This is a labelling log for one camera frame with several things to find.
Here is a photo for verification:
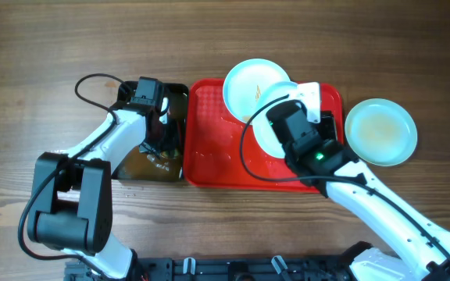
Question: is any pale plate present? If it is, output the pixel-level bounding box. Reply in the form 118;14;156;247
345;98;418;166

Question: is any red plastic tray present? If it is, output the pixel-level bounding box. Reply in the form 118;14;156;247
183;78;345;194

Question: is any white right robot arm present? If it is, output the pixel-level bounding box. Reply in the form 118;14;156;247
286;98;450;280

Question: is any plate with brown smear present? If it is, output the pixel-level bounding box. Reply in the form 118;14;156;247
252;81;298;158

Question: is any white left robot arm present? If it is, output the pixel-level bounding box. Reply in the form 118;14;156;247
17;109;180;280

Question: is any black water basin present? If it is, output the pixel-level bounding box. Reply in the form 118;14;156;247
112;81;189;182

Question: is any plate with ketchup streak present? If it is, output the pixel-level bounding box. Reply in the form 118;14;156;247
223;59;290;123

